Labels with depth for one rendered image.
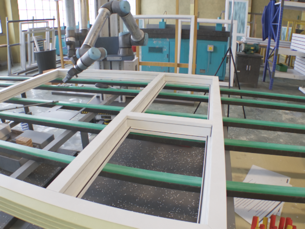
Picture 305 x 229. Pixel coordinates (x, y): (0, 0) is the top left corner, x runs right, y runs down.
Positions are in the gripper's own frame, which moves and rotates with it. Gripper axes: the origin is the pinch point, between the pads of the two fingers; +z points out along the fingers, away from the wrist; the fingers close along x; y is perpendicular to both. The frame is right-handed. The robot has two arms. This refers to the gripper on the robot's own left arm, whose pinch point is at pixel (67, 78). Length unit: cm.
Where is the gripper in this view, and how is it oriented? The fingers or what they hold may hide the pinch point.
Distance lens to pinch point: 175.6
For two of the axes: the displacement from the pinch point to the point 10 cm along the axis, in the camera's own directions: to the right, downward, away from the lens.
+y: 5.8, 7.9, 1.8
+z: -7.7, 4.8, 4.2
